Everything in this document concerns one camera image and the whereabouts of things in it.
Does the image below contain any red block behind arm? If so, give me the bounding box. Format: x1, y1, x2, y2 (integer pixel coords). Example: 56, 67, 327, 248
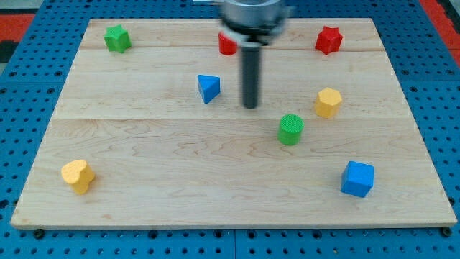
218, 31, 238, 55

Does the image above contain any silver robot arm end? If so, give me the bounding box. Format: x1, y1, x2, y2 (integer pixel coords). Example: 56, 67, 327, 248
219, 0, 294, 47

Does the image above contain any wooden board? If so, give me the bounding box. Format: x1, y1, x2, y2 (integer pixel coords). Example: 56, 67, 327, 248
11, 18, 457, 230

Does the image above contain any blue triangle block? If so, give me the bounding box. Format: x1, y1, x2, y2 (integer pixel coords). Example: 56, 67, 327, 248
197, 75, 221, 104

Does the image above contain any green cylinder block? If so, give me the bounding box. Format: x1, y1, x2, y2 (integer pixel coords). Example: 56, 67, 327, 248
277, 114, 304, 145

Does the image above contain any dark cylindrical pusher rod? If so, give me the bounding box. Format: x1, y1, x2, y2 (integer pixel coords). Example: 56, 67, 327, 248
240, 42, 260, 109

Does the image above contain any yellow hexagon block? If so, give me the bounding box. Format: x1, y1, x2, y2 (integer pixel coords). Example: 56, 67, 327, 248
314, 88, 342, 118

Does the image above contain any red star block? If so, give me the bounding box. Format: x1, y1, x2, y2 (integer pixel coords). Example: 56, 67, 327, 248
315, 26, 343, 55

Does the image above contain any blue cube block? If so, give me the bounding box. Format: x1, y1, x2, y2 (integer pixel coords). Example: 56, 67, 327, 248
341, 161, 374, 198

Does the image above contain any green star block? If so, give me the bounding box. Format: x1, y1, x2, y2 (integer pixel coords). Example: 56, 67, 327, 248
103, 24, 132, 53

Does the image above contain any yellow heart block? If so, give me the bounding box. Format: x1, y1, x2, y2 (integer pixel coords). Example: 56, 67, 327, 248
61, 159, 96, 195

